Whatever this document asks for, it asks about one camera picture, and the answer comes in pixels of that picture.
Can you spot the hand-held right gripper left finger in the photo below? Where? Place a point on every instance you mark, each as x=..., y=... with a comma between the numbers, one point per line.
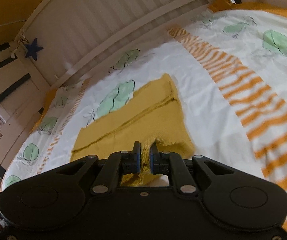
x=138, y=160

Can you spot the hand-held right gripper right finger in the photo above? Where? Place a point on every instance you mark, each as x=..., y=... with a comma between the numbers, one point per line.
x=151, y=160

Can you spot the mustard yellow knit sweater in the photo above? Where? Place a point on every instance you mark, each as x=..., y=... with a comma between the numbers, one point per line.
x=143, y=115

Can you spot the white leaf-print duvet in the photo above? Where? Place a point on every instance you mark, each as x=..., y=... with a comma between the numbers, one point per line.
x=221, y=100

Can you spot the blue star decoration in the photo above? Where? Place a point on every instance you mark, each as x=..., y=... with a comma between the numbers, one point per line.
x=34, y=49

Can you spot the wooden bed frame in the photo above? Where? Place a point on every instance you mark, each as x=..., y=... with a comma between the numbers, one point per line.
x=83, y=30

